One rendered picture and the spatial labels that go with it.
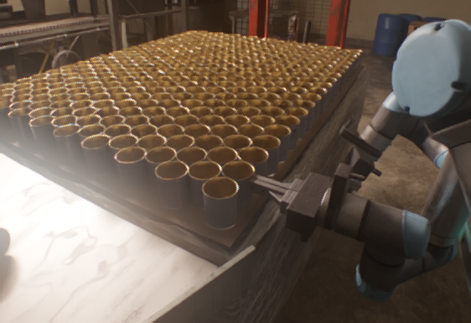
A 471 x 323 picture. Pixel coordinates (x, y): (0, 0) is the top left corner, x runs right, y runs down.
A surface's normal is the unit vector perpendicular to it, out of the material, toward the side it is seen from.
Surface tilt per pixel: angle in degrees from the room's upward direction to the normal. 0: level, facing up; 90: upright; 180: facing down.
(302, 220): 92
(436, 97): 85
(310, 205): 2
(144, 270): 0
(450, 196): 91
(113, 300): 0
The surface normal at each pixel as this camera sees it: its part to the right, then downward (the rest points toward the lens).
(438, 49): -0.97, 0.03
